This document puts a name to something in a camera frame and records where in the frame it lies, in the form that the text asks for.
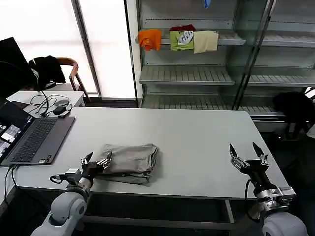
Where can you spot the black adapter dongle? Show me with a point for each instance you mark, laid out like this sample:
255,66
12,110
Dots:
60,111

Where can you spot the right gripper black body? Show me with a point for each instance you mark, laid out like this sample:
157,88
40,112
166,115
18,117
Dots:
257,172

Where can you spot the metal shelf rack with clothes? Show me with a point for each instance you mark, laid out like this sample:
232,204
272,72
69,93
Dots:
184,73

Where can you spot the brown wooden chair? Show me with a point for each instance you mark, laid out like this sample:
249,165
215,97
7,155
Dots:
75,73

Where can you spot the empty glass-door shelf rack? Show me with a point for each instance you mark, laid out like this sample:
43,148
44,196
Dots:
283,61

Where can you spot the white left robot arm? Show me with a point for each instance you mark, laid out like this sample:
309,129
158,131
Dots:
66,209

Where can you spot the grey laptop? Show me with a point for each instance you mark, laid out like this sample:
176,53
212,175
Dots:
37,140

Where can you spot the grey printed shirt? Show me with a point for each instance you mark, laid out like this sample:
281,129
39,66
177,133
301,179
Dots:
130,162

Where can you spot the black draped garment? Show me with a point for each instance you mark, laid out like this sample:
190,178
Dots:
292,110

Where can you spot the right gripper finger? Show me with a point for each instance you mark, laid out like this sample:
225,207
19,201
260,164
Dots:
261,155
236,161

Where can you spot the grey oval mouse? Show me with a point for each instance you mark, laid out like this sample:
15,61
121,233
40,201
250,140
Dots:
61,102

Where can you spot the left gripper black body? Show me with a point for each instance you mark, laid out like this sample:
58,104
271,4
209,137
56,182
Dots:
91,169

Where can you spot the black monitor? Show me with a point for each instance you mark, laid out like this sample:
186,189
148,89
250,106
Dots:
12,66

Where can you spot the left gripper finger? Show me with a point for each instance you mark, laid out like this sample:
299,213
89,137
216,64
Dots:
87,157
105,162

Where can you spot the black jacket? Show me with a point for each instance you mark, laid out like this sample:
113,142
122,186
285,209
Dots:
48,68

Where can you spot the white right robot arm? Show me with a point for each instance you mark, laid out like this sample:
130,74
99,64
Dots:
280,216

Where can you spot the small white side table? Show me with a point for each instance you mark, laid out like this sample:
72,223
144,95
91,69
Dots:
73,98

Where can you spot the dark window pillar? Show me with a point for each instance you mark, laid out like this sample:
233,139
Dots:
86,49

